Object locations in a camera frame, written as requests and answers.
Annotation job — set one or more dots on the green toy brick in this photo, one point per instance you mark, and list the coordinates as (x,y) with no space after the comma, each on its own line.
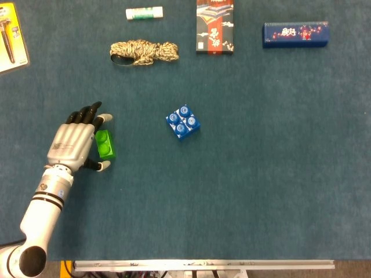
(107,150)

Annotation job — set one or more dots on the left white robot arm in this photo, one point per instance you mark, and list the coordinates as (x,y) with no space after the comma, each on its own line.
(43,208)

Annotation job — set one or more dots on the blue toy brick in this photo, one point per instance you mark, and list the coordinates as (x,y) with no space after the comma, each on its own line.
(182,123)

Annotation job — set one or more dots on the aluminium profile rail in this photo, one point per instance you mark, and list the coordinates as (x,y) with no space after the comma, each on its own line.
(203,265)

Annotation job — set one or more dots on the dark patterned box red stripe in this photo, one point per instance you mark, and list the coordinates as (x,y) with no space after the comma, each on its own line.
(214,29)

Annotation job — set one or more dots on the long blue printed box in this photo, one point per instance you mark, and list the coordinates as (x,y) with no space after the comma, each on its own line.
(295,34)

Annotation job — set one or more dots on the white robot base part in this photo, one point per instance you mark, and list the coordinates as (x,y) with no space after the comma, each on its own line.
(203,274)

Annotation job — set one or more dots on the yellow base plate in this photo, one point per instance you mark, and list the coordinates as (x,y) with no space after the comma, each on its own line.
(62,270)

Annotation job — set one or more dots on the white green glue stick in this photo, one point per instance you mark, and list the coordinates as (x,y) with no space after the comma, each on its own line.
(145,13)

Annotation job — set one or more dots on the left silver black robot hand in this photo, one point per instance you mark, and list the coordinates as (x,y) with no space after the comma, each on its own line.
(71,144)

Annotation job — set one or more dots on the yellow razor blister pack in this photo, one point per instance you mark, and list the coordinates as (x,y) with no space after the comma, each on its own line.
(11,37)

